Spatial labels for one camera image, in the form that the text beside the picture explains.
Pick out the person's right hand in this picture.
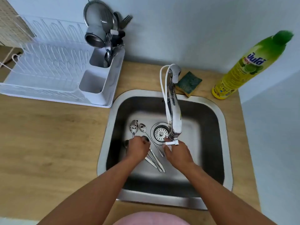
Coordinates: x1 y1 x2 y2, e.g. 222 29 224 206
163 140 195 173

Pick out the person's left hand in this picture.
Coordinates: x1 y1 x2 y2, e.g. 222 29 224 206
125 136 151 165

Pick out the stainless steel spoon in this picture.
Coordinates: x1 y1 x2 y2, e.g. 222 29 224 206
129 119 158 170
141 136 166 173
139 123 165 158
123 140 163 173

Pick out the person's right forearm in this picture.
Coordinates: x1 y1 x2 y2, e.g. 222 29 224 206
182 162 270 225

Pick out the person's left forearm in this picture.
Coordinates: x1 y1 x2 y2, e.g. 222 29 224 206
37 159 143 225

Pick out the small steel spoon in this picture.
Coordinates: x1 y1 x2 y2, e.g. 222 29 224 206
104 49 115 68

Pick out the stainless steel sink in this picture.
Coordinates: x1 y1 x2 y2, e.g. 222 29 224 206
97 89 234 211

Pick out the chrome faucet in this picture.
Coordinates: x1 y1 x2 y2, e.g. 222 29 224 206
163 64 183 146

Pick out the pink shirt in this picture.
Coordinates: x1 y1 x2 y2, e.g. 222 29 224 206
112 211 192 225

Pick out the green and yellow sponge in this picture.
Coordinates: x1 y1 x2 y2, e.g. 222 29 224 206
176 71 203 98

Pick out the steel fork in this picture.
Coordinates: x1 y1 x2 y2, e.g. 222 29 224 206
104 32 113 53
112 43 125 57
117 14 133 31

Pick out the yellow green dish soap bottle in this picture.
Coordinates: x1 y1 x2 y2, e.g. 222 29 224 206
212 30 294 100

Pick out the dark serving utensil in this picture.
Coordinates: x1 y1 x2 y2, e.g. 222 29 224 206
113 11 123 31

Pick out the round metal mesh strainer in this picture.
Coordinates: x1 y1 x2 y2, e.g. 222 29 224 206
83 0 118 33

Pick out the brown board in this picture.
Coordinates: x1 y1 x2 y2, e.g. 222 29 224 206
0 45 24 82

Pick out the beige woven panel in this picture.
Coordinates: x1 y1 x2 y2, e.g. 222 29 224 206
0 0 36 47

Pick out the white faucet hose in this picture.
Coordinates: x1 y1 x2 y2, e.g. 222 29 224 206
160 65 173 122

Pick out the black-handled utensil with white band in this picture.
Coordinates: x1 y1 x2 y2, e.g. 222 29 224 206
110 29 126 47

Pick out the white wire dish rack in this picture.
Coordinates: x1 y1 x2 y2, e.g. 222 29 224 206
0 15 94 101

